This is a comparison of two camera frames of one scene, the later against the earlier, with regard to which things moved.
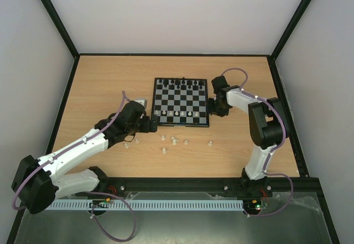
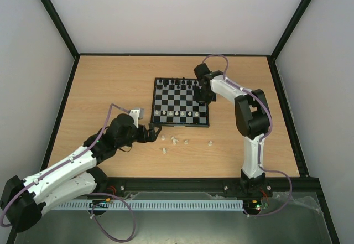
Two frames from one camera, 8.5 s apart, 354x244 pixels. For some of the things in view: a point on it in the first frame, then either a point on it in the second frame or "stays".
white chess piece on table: x=174 y=140 stays
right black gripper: x=213 y=107 to x=203 y=95
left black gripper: x=154 y=123 to x=152 y=137
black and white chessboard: x=181 y=102 stays
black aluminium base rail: x=116 y=185 stays
